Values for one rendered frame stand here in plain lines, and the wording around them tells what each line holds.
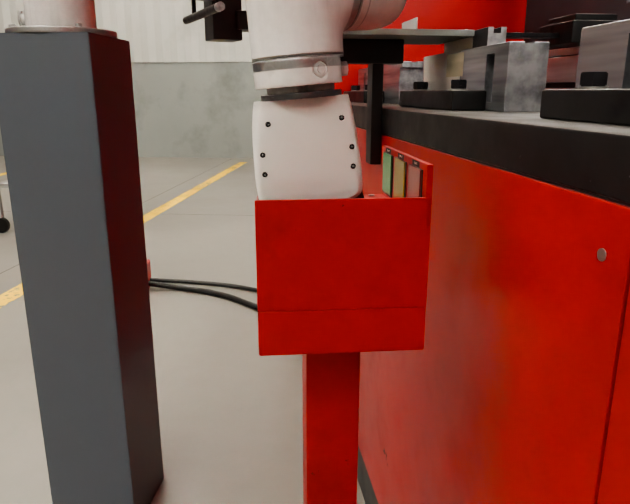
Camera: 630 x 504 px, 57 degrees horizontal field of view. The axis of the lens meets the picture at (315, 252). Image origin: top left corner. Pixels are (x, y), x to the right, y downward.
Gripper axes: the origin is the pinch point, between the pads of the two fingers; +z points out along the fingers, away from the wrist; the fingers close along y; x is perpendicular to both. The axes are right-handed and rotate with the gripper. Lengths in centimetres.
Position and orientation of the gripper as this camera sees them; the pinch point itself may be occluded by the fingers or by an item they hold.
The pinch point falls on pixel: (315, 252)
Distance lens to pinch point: 58.5
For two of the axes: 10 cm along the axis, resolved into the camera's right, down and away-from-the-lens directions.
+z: 0.8, 9.6, 2.7
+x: 0.9, 2.6, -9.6
